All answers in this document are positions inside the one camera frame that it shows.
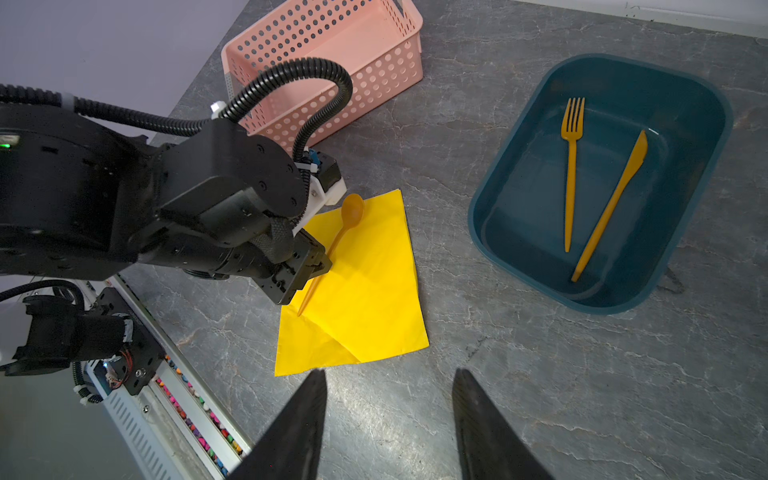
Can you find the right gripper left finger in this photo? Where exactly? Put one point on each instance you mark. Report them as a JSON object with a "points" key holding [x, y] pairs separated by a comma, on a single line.
{"points": [[291, 446]]}

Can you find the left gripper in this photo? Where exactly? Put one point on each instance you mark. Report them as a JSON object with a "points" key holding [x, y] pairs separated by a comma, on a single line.
{"points": [[279, 261]]}

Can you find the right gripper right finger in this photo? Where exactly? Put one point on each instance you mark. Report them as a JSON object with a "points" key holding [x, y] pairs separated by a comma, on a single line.
{"points": [[488, 448]]}

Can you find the yellow plastic spoon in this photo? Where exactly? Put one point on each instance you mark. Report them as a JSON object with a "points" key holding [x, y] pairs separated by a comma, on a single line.
{"points": [[352, 212]]}

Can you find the yellow paper napkin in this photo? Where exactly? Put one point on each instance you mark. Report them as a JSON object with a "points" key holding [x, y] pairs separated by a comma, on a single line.
{"points": [[367, 307]]}

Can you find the yellow plastic fork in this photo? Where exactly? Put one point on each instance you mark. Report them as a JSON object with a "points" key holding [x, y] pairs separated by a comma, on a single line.
{"points": [[572, 129]]}

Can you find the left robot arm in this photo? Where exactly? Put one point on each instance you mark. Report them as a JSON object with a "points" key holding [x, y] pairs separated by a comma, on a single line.
{"points": [[89, 188]]}

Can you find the teal plastic tray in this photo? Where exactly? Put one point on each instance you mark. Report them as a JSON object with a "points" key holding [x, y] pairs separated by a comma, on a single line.
{"points": [[516, 217]]}

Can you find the yellow plastic knife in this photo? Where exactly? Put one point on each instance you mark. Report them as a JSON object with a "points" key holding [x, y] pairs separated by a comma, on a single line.
{"points": [[633, 165]]}

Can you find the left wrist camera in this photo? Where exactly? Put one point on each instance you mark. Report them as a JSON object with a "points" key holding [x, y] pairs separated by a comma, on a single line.
{"points": [[325, 184]]}

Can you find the white vented cable duct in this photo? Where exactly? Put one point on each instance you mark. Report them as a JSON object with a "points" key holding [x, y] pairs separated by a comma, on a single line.
{"points": [[151, 439]]}

